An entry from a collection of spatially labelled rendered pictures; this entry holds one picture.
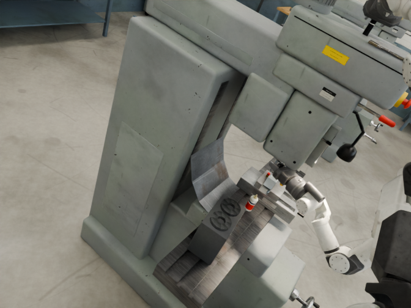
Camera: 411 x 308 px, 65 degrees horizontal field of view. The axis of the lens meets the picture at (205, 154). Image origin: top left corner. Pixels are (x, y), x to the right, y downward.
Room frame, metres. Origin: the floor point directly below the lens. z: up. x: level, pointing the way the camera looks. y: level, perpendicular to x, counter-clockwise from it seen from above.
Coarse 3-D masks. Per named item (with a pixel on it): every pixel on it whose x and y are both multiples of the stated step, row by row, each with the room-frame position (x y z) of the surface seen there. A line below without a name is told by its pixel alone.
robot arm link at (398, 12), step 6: (390, 0) 1.03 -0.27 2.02; (396, 0) 0.99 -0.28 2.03; (402, 0) 0.98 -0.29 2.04; (408, 0) 0.97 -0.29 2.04; (390, 6) 1.02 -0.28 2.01; (396, 6) 0.99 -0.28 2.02; (402, 6) 0.98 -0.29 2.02; (408, 6) 0.97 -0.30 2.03; (396, 12) 1.00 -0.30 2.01; (402, 12) 0.99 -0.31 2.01; (408, 12) 0.98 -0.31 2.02; (408, 18) 0.99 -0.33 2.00
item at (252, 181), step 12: (252, 168) 1.54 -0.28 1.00; (240, 180) 1.41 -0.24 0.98; (252, 180) 1.43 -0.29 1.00; (264, 180) 1.42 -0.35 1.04; (252, 192) 1.39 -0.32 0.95; (264, 192) 1.37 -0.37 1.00; (288, 192) 1.47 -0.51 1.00; (264, 204) 1.36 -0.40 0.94; (276, 204) 1.34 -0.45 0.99; (288, 204) 1.37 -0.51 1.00; (288, 216) 1.31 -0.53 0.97
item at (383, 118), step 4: (360, 104) 1.15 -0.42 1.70; (364, 108) 1.15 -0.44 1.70; (368, 108) 1.15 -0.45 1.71; (372, 112) 1.14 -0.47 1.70; (376, 116) 1.13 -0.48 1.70; (380, 116) 1.13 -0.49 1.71; (384, 116) 1.12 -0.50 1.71; (380, 120) 1.12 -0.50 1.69; (384, 120) 1.12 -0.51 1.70; (388, 120) 1.11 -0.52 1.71; (388, 124) 1.11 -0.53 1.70; (392, 124) 1.11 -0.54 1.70
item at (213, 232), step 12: (216, 204) 1.01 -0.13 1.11; (228, 204) 1.04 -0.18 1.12; (216, 216) 0.93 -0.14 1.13; (228, 216) 0.96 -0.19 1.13; (240, 216) 1.01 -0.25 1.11; (204, 228) 0.88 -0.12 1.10; (216, 228) 0.88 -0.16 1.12; (228, 228) 0.90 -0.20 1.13; (192, 240) 0.88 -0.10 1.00; (204, 240) 0.87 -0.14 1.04; (216, 240) 0.86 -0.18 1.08; (192, 252) 0.88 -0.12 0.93; (204, 252) 0.87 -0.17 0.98; (216, 252) 0.86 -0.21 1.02
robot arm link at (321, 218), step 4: (324, 200) 1.16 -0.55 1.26; (324, 204) 1.14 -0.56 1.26; (316, 208) 1.16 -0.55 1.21; (320, 208) 1.15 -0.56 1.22; (324, 208) 1.14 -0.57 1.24; (328, 208) 1.14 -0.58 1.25; (316, 212) 1.15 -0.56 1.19; (320, 212) 1.14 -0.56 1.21; (324, 212) 1.13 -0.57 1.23; (328, 212) 1.13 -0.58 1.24; (316, 216) 1.13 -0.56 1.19; (320, 216) 1.13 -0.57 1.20; (324, 216) 1.10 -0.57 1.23; (328, 216) 1.11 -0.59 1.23; (316, 220) 1.10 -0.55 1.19; (320, 220) 1.08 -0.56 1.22; (324, 220) 1.08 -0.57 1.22; (328, 220) 1.09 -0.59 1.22; (316, 224) 1.07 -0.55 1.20; (320, 224) 1.07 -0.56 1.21; (324, 224) 1.07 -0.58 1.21
